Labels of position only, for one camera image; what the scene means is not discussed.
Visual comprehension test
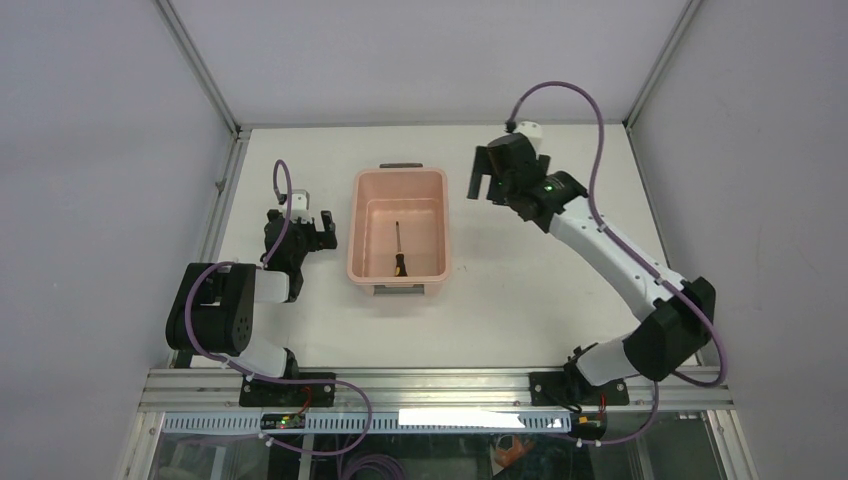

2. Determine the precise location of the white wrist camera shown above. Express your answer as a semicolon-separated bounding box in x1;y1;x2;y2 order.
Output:
512;121;543;154
287;189;313;224

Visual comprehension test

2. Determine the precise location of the white slotted cable duct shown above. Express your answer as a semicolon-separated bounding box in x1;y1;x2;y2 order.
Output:
162;408;571;436

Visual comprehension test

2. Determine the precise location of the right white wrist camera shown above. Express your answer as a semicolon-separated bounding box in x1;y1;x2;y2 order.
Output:
512;121;543;154

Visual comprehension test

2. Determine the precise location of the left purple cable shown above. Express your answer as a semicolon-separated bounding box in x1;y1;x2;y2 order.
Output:
184;158;374;458

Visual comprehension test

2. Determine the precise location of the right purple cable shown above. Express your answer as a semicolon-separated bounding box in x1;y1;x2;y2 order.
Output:
504;81;729;446

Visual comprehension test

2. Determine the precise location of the yellow black handled screwdriver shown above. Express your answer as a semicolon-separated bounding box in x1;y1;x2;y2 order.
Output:
394;221;408;277

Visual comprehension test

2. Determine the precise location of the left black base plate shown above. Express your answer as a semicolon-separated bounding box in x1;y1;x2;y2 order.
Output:
238;371;336;409

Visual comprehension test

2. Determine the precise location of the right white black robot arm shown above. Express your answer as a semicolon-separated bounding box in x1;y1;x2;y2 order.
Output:
468;132;716;402

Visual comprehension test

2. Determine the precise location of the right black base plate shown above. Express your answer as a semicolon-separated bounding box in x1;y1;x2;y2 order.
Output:
528;371;630;410

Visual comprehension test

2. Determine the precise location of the coiled purple cable below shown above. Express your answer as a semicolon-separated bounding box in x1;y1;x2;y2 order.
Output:
337;454;409;480

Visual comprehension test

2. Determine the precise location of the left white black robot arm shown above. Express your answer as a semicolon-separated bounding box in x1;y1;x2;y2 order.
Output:
165;209;338;381

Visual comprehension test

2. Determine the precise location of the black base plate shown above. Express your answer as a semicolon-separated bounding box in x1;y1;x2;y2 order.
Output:
238;371;336;409
528;371;630;410

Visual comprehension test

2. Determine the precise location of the pink plastic bin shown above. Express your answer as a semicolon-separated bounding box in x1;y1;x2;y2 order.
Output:
347;163;451;296

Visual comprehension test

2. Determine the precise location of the aluminium front rail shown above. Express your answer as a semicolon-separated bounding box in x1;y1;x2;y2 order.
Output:
138;367;735;412

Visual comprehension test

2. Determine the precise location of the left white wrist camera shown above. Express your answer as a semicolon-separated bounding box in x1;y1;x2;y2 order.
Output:
287;189;313;224

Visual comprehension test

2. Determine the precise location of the orange object under table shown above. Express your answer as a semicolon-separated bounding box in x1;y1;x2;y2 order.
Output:
492;435;535;468

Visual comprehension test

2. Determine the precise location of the purple cable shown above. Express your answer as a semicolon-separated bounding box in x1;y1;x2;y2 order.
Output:
184;158;374;458
504;81;729;446

